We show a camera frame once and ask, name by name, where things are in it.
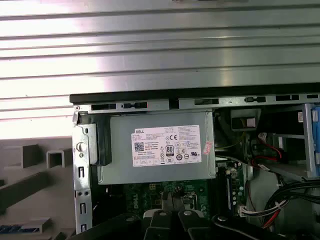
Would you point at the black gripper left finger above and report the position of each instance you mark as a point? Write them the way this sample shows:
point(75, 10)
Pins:
point(155, 225)

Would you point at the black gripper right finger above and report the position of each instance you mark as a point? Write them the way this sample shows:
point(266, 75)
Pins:
point(195, 225)

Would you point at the green motherboard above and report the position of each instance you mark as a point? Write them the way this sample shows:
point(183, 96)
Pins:
point(202, 192)

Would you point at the white board connector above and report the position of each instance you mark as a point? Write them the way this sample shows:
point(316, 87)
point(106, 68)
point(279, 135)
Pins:
point(242, 211)

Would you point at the grey power supply unit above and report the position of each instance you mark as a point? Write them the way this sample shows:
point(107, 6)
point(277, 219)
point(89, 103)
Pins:
point(120, 162)

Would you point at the black open PC case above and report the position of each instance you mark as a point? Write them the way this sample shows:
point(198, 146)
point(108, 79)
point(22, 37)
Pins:
point(80, 175)

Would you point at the grey parts rack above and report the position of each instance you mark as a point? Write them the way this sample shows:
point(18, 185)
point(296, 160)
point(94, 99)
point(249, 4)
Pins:
point(37, 200)

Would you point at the metal drive cage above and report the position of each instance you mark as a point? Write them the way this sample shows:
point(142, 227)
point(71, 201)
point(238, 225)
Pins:
point(307, 130)

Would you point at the blue drive latch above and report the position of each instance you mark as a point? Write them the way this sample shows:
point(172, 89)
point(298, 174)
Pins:
point(315, 130)

